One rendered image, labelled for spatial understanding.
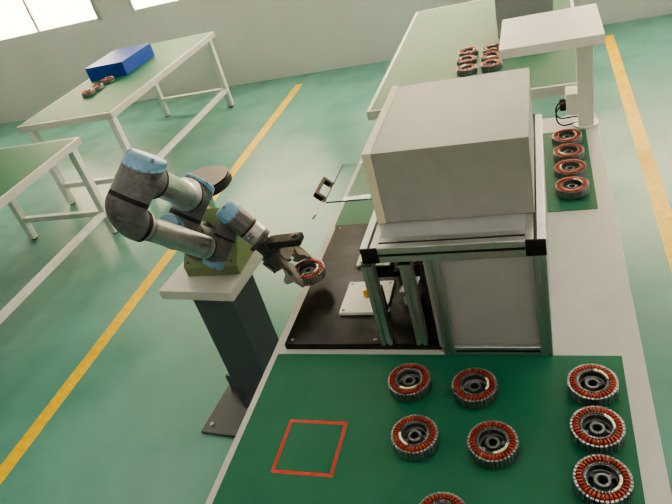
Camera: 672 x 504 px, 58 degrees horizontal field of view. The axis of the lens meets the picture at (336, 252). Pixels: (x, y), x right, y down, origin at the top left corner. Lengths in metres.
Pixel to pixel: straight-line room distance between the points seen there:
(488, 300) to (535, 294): 0.11
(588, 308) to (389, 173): 0.68
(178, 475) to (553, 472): 1.70
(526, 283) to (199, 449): 1.72
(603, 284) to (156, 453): 1.95
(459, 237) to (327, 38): 5.32
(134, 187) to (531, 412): 1.17
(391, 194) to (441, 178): 0.13
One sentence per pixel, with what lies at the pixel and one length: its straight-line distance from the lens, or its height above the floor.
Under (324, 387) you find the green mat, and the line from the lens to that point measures 1.71.
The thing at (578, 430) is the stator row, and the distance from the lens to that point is 1.48.
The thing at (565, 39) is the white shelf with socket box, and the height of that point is 1.20.
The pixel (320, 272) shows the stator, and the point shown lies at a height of 0.85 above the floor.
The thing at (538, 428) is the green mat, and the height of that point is 0.75.
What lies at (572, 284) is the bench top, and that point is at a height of 0.75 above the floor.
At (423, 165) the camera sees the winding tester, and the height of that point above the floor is 1.27.
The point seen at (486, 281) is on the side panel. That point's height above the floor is 0.99.
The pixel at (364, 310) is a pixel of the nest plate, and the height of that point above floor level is 0.78.
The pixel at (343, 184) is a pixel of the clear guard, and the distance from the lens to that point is 1.94.
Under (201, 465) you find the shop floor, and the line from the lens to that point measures 2.73.
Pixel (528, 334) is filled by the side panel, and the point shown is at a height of 0.81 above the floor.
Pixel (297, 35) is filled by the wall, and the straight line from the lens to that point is 6.76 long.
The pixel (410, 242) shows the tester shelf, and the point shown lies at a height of 1.11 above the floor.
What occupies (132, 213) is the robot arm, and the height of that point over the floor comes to 1.26.
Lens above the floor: 1.95
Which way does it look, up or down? 33 degrees down
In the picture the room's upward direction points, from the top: 17 degrees counter-clockwise
